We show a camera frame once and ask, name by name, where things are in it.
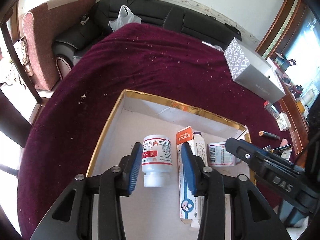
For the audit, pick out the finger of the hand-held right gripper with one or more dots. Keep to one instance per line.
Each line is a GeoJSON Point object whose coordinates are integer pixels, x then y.
{"type": "Point", "coordinates": [262, 152]}
{"type": "Point", "coordinates": [240, 151]}

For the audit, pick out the maroon armchair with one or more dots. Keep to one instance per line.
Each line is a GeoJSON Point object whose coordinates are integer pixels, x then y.
{"type": "Point", "coordinates": [50, 30]}

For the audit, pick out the white red-label pill bottle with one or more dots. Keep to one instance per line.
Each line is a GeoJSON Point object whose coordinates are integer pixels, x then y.
{"type": "Point", "coordinates": [156, 160]}

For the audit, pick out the small cream box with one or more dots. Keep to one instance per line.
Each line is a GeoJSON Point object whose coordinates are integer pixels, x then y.
{"type": "Point", "coordinates": [284, 122]}

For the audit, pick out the small pink item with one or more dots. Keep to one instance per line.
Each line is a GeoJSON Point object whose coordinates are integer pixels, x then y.
{"type": "Point", "coordinates": [284, 142]}

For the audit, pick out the small white medicine box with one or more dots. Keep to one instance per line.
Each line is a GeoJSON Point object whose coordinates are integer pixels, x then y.
{"type": "Point", "coordinates": [220, 155]}

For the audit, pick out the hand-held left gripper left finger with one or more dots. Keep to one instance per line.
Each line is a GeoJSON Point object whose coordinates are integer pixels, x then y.
{"type": "Point", "coordinates": [133, 170]}

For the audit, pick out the clear plastic case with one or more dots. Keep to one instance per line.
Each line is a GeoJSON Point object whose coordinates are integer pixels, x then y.
{"type": "Point", "coordinates": [272, 109]}

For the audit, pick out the grey patterned box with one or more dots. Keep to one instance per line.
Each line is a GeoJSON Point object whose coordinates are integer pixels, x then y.
{"type": "Point", "coordinates": [255, 75]}

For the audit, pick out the long orange white medicine box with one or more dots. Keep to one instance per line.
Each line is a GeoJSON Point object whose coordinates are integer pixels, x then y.
{"type": "Point", "coordinates": [187, 210]}

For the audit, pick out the blue white box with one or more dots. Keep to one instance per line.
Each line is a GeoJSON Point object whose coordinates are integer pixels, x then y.
{"type": "Point", "coordinates": [286, 156]}

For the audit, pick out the black bag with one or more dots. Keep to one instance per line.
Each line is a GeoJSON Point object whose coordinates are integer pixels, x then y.
{"type": "Point", "coordinates": [233, 28]}

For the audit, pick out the black leather sofa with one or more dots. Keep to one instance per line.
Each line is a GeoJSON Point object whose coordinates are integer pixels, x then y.
{"type": "Point", "coordinates": [150, 7]}

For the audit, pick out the gold-edged cardboard tray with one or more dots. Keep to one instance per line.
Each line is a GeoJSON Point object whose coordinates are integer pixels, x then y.
{"type": "Point", "coordinates": [140, 120]}

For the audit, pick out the white plastic bag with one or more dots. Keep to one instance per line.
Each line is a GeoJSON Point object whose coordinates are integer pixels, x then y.
{"type": "Point", "coordinates": [125, 17]}

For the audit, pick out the dark wooden chair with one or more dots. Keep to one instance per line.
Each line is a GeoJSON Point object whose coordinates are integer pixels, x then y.
{"type": "Point", "coordinates": [15, 120]}

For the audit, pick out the maroon blanket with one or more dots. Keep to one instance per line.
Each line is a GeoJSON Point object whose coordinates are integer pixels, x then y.
{"type": "Point", "coordinates": [150, 67]}

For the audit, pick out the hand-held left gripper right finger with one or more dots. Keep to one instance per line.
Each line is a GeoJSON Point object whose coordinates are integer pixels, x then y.
{"type": "Point", "coordinates": [188, 170]}

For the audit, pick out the wooden window ledge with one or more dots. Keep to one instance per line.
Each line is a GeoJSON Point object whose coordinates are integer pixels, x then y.
{"type": "Point", "coordinates": [290, 105]}

